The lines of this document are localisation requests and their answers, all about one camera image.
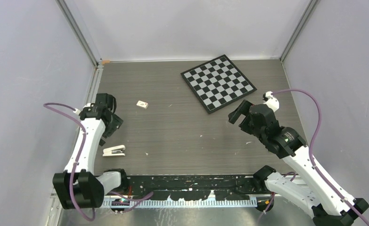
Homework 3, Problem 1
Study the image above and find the white stapler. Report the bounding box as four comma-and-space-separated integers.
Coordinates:
102, 145, 126, 157

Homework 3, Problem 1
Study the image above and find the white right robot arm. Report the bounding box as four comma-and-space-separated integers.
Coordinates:
228, 100, 369, 226

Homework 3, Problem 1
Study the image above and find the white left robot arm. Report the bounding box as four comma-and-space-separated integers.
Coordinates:
52, 93, 129, 210

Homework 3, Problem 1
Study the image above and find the black white chessboard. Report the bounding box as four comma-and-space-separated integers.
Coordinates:
180, 55, 257, 114

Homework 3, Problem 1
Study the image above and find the white playing card box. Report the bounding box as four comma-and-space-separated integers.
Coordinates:
136, 100, 148, 109

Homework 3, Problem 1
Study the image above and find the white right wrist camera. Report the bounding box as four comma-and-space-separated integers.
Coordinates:
262, 91, 279, 113

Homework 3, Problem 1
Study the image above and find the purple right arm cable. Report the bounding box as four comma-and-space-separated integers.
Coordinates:
271, 89, 369, 226

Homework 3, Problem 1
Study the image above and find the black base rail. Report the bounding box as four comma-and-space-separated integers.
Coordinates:
112, 174, 271, 201

